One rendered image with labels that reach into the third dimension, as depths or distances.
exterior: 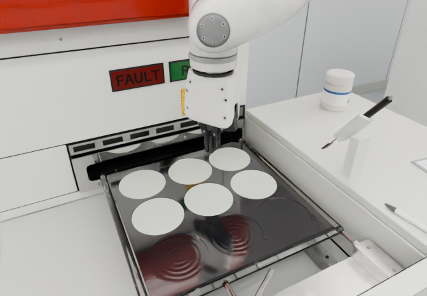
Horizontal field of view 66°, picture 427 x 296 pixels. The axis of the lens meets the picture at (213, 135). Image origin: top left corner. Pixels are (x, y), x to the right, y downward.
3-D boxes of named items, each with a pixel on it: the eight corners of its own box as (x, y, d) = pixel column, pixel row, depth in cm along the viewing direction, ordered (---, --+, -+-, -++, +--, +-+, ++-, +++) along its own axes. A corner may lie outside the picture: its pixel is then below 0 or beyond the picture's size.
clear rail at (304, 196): (237, 141, 89) (237, 136, 88) (241, 140, 90) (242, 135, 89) (339, 235, 60) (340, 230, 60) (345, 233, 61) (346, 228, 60)
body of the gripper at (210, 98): (177, 63, 59) (180, 120, 64) (228, 74, 54) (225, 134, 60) (200, 53, 64) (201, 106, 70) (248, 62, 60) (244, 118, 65)
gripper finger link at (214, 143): (208, 124, 64) (208, 153, 67) (222, 128, 62) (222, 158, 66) (216, 118, 66) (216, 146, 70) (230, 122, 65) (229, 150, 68)
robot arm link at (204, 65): (178, 53, 57) (178, 70, 59) (222, 61, 53) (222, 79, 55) (204, 42, 63) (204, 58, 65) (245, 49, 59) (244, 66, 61)
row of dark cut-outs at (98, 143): (70, 154, 73) (67, 145, 72) (241, 114, 90) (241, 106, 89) (70, 155, 73) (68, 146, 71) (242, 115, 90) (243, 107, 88)
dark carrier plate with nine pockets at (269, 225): (107, 177, 75) (106, 174, 74) (239, 141, 88) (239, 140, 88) (153, 307, 48) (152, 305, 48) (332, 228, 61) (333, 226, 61)
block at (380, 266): (350, 256, 58) (354, 244, 56) (364, 249, 59) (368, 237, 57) (389, 293, 51) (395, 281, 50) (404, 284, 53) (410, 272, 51)
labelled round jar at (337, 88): (314, 103, 92) (320, 70, 87) (334, 99, 94) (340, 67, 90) (333, 114, 86) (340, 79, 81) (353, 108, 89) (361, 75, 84)
